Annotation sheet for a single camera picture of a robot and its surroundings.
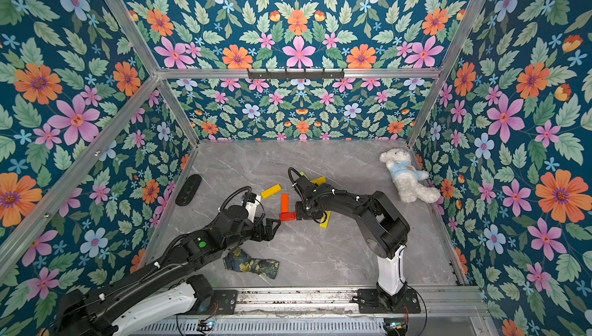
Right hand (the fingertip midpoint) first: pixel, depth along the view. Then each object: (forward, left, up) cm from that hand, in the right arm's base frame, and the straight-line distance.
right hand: (306, 211), depth 93 cm
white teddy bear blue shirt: (+13, -42, +6) cm, 45 cm away
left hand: (-11, +9, +13) cm, 20 cm away
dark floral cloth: (-21, +23, +1) cm, 31 cm away
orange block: (+3, +9, 0) cm, 10 cm away
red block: (-2, +8, -1) cm, 8 cm away
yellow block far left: (+9, +16, +1) cm, 19 cm away
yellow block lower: (-5, -8, -1) cm, 9 cm away
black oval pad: (+7, +52, +2) cm, 53 cm away
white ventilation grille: (-39, +8, -2) cm, 39 cm away
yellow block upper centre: (+16, -5, -1) cm, 17 cm away
